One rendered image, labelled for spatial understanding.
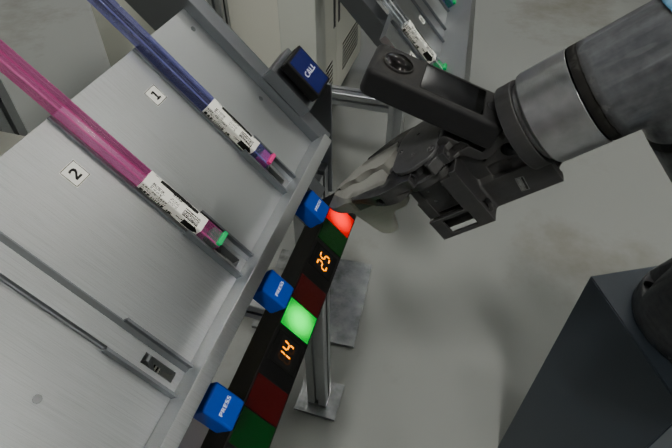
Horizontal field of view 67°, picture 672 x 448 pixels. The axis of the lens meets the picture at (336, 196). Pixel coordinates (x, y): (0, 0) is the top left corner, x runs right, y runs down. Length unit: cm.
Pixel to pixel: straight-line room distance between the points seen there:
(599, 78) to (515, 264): 112
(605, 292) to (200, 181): 51
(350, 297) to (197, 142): 89
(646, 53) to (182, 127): 36
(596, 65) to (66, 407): 40
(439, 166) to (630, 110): 14
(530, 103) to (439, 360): 92
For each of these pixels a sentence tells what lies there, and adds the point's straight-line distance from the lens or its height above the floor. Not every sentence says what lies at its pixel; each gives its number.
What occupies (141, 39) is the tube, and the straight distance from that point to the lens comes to 50.
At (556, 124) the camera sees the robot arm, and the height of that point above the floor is 87.
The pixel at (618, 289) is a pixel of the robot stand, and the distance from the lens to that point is 74.
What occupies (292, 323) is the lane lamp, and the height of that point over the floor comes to 66.
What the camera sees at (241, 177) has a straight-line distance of 49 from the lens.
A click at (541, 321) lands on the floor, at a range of 137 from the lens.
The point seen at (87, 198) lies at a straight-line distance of 41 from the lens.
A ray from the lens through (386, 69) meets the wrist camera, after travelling 40.
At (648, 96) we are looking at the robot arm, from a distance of 38.
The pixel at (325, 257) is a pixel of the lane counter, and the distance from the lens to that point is 54.
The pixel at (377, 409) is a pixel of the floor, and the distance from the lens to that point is 118.
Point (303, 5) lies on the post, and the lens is 81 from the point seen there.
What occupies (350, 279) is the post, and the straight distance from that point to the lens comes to 134.
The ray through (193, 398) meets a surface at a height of 73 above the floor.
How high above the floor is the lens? 107
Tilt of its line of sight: 43 degrees down
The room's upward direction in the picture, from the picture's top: straight up
